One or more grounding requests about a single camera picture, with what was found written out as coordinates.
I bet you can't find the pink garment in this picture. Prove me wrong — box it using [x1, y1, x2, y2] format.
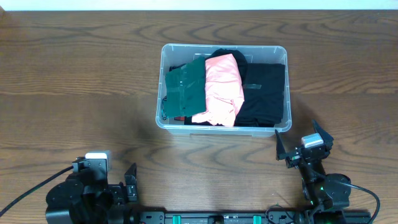
[191, 53, 246, 128]

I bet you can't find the clear plastic storage bin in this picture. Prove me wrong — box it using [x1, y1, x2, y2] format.
[155, 44, 292, 137]

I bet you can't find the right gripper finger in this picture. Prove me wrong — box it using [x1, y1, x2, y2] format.
[312, 119, 334, 149]
[275, 130, 286, 161]

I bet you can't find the dark teal garment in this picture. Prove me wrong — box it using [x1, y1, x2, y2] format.
[169, 63, 186, 72]

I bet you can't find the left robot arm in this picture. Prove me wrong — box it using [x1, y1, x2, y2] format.
[45, 157, 139, 224]

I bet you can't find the dark green garment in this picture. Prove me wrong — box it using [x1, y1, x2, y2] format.
[162, 57, 206, 118]

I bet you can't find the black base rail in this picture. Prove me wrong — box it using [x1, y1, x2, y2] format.
[129, 210, 373, 224]

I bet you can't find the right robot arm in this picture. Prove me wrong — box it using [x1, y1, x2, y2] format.
[275, 120, 351, 223]

